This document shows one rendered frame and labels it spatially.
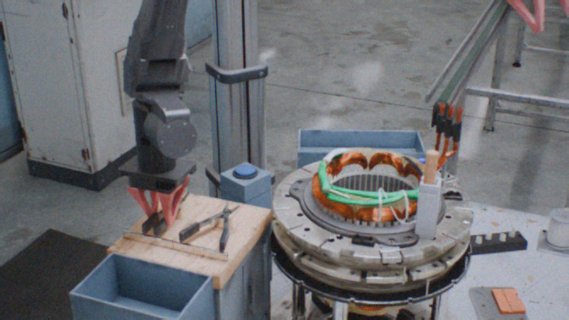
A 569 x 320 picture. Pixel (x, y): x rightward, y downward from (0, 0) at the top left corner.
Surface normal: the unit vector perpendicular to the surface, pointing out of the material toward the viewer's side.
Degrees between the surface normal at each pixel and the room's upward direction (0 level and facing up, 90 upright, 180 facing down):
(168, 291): 90
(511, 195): 0
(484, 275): 0
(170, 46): 112
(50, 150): 88
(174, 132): 89
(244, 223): 0
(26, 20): 90
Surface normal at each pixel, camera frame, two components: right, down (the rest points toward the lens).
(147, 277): -0.36, 0.42
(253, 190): 0.72, 0.31
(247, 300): 0.93, 0.16
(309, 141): -0.03, 0.45
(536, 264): 0.00, -0.89
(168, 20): 0.42, 0.70
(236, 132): 0.49, 0.39
